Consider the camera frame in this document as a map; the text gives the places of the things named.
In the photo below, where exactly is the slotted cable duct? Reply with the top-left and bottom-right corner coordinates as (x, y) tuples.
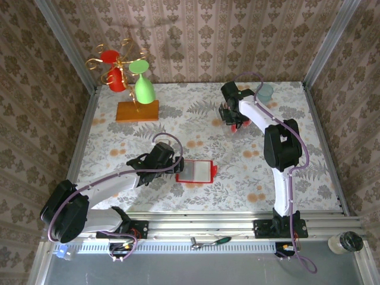
(53, 240), (278, 254)

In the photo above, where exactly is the aluminium frame post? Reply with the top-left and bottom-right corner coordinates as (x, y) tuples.
(33, 0), (98, 93)
(302, 0), (362, 90)

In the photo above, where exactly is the green wine glass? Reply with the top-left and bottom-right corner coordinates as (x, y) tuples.
(128, 59), (157, 105)

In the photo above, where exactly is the blue white small device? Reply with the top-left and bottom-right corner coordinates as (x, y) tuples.
(54, 243), (80, 262)

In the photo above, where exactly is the teal plastic cup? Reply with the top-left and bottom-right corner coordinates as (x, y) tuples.
(255, 83), (274, 104)

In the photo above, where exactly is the floral patterned table cover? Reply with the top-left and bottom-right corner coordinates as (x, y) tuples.
(68, 81), (343, 213)

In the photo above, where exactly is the grey metal shelf panel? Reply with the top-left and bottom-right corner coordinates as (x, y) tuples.
(28, 240), (380, 285)

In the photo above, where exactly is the aluminium table side rail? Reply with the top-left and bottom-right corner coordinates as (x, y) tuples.
(56, 85), (100, 219)
(301, 81), (351, 216)

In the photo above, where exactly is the aluminium front rail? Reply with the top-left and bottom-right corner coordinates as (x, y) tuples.
(41, 212), (368, 242)

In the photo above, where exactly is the red wine glass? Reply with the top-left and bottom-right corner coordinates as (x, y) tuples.
(100, 49), (128, 94)

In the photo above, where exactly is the red rectangular tray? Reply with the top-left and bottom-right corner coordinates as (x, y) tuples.
(175, 159), (218, 184)

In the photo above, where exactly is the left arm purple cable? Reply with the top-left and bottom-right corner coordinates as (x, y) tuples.
(47, 132), (185, 262)

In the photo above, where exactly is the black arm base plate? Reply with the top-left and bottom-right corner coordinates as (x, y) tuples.
(96, 220), (149, 240)
(254, 218), (309, 239)

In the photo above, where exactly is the gold wire rack wooden base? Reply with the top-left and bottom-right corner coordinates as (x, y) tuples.
(85, 37), (160, 123)

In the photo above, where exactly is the black power connector box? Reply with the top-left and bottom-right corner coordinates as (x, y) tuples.
(274, 242), (299, 258)
(108, 242), (135, 258)

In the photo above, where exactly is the ratchet wrench green handle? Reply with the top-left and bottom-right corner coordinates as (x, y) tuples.
(191, 236), (233, 251)

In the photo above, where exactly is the glass jar black lid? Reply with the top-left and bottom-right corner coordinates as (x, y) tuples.
(328, 231), (365, 255)

